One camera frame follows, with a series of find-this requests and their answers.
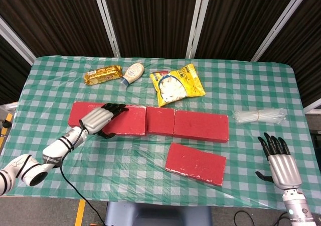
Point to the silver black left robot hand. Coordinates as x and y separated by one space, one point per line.
96 119

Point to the red rectangular brick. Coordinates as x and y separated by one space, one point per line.
160 120
76 115
200 125

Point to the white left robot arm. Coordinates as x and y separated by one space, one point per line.
54 149

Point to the yellow snack bag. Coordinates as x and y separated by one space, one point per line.
178 85

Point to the cream squeeze bottle blue cap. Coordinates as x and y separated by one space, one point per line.
133 72

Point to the bundle of clear plastic sticks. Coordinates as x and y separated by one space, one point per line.
258 116

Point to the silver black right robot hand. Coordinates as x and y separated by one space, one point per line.
284 172

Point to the gold biscuit packet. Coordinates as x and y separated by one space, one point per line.
102 75

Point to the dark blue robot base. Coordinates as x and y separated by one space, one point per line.
158 216

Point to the green white checked tablecloth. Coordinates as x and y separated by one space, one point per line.
250 85

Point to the red brick with scuffed edges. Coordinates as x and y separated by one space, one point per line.
195 163
133 121

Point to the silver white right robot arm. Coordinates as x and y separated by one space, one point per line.
298 208

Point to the white partition frame post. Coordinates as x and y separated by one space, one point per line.
281 25
15 41
313 107
198 22
105 17

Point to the black knob on stand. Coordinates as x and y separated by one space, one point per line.
4 123

